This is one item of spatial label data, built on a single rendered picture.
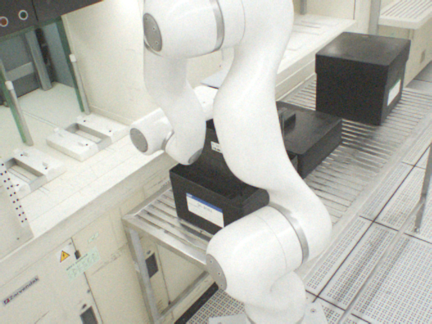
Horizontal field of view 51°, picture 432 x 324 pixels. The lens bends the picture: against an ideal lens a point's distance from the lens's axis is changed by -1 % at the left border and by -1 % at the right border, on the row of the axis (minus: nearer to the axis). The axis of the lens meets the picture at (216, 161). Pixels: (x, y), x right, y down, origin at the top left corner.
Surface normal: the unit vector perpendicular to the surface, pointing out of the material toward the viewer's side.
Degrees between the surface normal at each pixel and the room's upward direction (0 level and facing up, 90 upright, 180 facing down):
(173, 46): 108
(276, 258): 68
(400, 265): 0
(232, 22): 89
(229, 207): 90
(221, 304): 0
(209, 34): 98
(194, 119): 76
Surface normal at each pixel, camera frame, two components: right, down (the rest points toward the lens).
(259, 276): 0.37, 0.26
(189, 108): 0.60, -0.03
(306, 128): -0.09, -0.82
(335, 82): -0.58, 0.50
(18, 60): 0.77, 0.29
